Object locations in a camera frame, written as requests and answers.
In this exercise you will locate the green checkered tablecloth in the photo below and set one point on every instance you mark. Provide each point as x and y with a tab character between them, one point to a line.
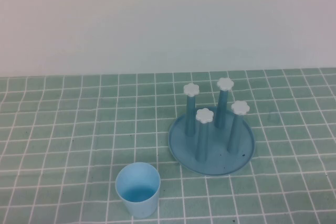
78	129

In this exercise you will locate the light blue plastic cup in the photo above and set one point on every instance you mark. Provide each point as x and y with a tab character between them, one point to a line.
136	203

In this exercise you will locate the blue cup stand with pegs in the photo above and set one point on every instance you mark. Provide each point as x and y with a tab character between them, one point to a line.
215	158

